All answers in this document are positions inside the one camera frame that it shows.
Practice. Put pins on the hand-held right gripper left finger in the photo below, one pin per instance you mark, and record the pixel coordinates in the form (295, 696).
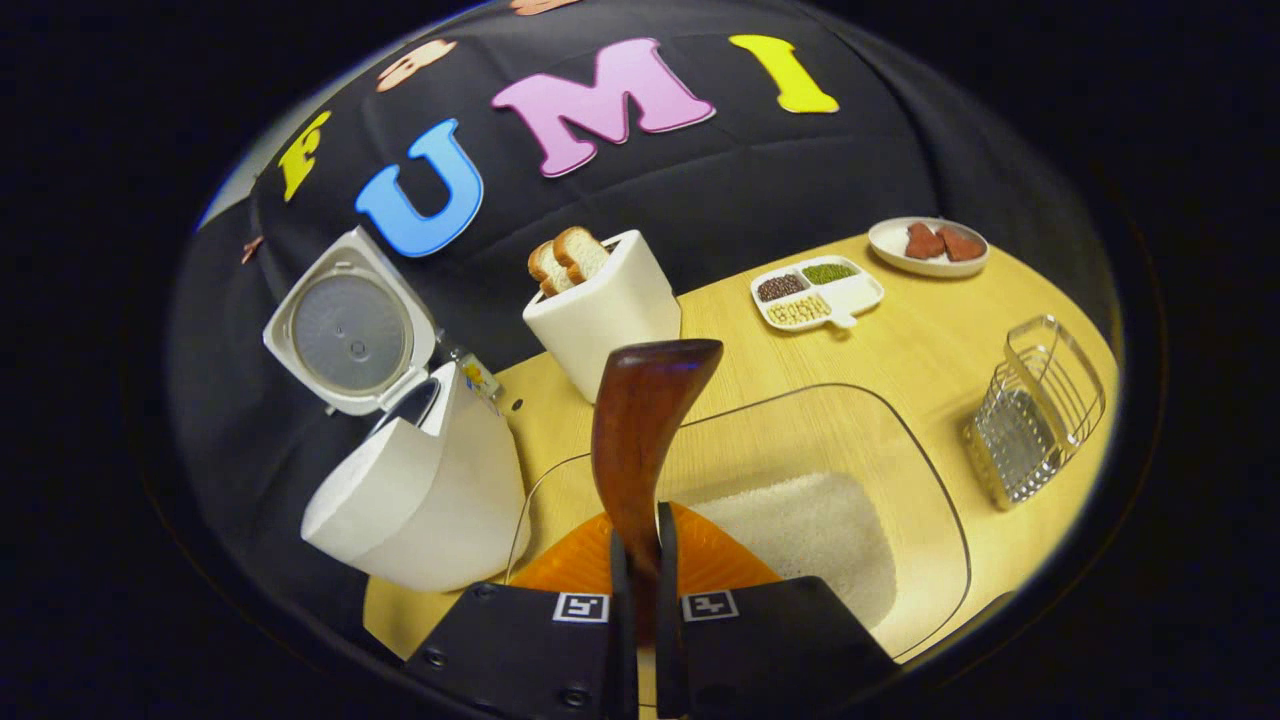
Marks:
(622, 620)

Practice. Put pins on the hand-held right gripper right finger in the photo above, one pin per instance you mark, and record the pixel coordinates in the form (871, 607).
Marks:
(672, 640)

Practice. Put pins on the brown wooden spoon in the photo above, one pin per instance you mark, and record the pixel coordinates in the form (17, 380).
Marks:
(640, 430)

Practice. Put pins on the white rice cooker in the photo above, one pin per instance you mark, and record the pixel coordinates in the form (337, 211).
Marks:
(430, 500)

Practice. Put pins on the clear plastic rice container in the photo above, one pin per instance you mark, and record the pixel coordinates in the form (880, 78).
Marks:
(850, 420)

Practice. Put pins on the small glass bottle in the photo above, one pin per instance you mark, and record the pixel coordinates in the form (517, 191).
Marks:
(478, 378)

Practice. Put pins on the white toaster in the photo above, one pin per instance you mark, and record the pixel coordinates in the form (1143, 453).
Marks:
(610, 310)

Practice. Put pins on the toasted bread slice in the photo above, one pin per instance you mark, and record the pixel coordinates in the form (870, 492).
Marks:
(545, 268)
(582, 252)

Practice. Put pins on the white divided bean dish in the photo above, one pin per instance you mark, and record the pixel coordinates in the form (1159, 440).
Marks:
(850, 295)

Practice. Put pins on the white round plate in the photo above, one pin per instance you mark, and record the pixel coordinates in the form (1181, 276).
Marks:
(890, 250)

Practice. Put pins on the red meat slice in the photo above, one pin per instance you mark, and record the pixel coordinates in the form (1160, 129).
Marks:
(922, 242)
(962, 243)

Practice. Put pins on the pink cloth clip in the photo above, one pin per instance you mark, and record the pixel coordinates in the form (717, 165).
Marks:
(252, 249)

